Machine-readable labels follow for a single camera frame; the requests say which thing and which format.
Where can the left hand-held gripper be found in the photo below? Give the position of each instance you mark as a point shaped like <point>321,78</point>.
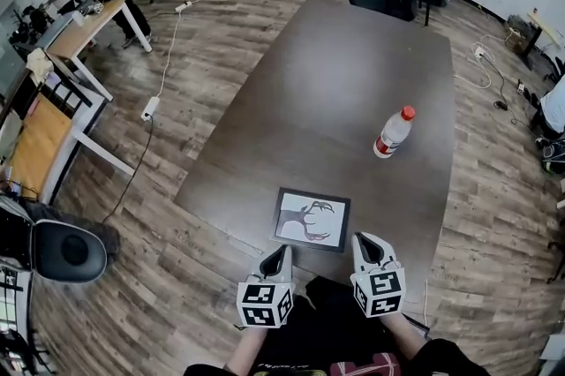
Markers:
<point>265,303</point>

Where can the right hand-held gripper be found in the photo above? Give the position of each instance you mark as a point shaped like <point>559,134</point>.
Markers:
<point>379,290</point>

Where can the framed deer picture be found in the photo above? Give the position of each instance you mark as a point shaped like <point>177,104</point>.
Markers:
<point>309,220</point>

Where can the person's left forearm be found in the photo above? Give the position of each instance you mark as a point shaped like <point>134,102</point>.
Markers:
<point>247,348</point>

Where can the person's right forearm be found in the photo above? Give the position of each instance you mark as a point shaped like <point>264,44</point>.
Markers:
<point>404,339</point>

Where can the dark long table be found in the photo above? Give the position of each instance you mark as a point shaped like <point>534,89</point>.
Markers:
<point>331,92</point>

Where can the person's black printed shirt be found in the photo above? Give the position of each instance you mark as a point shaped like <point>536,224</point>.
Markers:
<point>335,330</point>

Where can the black rectangular box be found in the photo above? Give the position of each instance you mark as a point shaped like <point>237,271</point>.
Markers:
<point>421,328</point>

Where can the clear plastic bottle red cap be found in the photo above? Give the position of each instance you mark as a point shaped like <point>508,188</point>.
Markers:
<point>393,133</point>

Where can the dark grey fabric item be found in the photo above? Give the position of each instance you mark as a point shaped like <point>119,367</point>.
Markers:
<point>110,242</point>

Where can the black power adapter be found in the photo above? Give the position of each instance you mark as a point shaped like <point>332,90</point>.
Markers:
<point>501,105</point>

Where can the white power strip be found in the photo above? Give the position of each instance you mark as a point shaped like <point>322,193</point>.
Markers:
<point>150,107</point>
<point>184,5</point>
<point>479,52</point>

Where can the black backpack yellow trim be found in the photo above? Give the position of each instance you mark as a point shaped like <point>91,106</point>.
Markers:
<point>552,155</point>

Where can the grey shell chair black cushion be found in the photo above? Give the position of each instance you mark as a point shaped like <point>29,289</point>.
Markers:
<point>70,250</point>

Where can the small power strip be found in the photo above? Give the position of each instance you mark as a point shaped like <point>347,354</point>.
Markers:
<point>521,87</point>

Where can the cardboard box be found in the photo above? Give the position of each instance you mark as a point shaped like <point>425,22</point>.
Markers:
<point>518,36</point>

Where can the cluttered equipment cart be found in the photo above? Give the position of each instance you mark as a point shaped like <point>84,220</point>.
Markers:
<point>11,290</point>

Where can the wooden top table white legs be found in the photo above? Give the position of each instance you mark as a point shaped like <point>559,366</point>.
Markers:
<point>84,32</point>
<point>39,136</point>

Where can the small yellow top table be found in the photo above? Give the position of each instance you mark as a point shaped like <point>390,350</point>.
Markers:
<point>547,27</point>

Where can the cream cloth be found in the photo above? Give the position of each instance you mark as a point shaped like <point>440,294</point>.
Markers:
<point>40,65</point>

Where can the white paper cup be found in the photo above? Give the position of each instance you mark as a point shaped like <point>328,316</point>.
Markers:
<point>77,17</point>

